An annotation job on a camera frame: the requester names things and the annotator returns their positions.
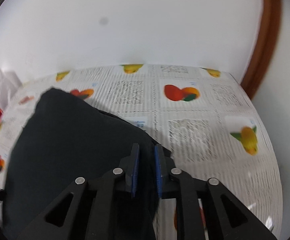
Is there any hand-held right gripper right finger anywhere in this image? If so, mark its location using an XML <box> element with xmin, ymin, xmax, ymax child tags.
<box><xmin>154</xmin><ymin>144</ymin><xmax>278</xmax><ymax>240</ymax></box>

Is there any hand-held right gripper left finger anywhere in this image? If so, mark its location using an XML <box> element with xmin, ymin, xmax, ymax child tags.
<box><xmin>16</xmin><ymin>143</ymin><xmax>141</xmax><ymax>240</ymax></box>

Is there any black sweatshirt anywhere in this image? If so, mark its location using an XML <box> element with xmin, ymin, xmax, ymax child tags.
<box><xmin>2</xmin><ymin>87</ymin><xmax>173</xmax><ymax>240</ymax></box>

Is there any fruit print tablecloth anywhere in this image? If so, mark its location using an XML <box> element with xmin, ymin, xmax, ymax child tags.
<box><xmin>0</xmin><ymin>64</ymin><xmax>284</xmax><ymax>240</ymax></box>

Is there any white paper tissue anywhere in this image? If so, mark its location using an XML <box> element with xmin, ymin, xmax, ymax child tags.
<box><xmin>0</xmin><ymin>69</ymin><xmax>23</xmax><ymax>110</ymax></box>

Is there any brown wooden wall trim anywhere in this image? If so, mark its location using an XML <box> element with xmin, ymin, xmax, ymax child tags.
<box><xmin>240</xmin><ymin>0</ymin><xmax>283</xmax><ymax>101</ymax></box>

